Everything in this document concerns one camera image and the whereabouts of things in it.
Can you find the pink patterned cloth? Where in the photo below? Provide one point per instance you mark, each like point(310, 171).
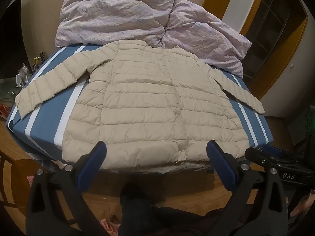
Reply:
point(110, 226)

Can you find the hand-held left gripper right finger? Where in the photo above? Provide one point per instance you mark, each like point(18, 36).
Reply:
point(221, 164)

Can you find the clutter of small desk items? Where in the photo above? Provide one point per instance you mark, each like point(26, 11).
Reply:
point(27, 72)

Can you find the bed with blue striped sheet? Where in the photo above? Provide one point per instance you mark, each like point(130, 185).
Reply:
point(46, 120)

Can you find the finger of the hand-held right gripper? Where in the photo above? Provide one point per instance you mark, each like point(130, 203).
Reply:
point(273, 150)
point(263, 157)

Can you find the wooden chair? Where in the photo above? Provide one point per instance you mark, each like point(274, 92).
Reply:
point(23, 177)

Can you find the lavender crumpled duvet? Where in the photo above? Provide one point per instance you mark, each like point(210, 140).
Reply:
point(118, 17)

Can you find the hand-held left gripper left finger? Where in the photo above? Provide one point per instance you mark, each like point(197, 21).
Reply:
point(92, 164)

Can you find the person's legs in dark trousers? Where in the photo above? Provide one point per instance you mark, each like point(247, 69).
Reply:
point(160, 216)

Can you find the beige puffer jacket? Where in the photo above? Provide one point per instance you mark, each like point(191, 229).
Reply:
point(152, 103)

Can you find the person's right hand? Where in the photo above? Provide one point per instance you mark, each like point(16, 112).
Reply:
point(304, 205)

